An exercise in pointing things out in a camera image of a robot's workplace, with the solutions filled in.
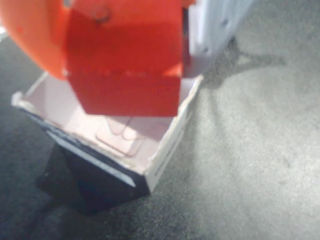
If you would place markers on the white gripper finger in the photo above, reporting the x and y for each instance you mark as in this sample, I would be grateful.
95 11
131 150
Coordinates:
212 27

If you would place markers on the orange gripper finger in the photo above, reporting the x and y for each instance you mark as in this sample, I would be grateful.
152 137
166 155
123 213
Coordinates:
35 37

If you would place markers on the red cube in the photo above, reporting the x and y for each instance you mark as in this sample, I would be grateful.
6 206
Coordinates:
125 62

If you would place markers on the white and black cardboard box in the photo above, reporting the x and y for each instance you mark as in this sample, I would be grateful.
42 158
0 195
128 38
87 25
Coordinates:
155 140

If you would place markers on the dark grey felt mat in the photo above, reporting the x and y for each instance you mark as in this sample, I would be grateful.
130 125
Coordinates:
250 150

